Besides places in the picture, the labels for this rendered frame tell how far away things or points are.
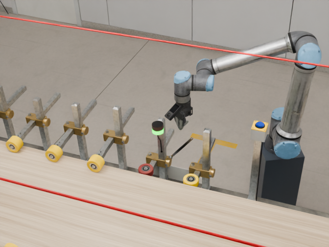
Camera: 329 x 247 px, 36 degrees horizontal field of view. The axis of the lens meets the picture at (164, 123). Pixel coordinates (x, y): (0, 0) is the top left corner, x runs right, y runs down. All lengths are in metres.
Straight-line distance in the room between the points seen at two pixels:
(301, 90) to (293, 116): 0.18
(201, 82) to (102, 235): 0.97
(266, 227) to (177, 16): 3.37
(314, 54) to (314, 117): 1.98
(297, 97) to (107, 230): 1.22
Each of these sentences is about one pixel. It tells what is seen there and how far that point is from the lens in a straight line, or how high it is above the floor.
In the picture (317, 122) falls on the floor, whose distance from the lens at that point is 4.58.
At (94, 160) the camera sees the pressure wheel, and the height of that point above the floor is 0.98.
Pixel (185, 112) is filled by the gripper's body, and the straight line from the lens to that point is 2.89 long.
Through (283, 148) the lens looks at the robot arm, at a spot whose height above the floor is 0.81.
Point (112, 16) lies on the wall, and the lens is 5.80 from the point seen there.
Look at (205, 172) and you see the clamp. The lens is 2.74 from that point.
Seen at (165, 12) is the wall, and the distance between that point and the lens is 5.46.
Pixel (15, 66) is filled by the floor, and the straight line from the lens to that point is 5.52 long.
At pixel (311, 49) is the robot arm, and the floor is 1.44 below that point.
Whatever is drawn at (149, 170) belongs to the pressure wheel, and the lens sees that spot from 2.68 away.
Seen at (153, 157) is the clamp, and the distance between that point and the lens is 2.81.
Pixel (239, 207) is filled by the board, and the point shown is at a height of 0.90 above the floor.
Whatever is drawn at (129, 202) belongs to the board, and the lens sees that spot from 2.54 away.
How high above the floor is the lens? 2.75
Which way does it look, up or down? 38 degrees down
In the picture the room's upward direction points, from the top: 2 degrees counter-clockwise
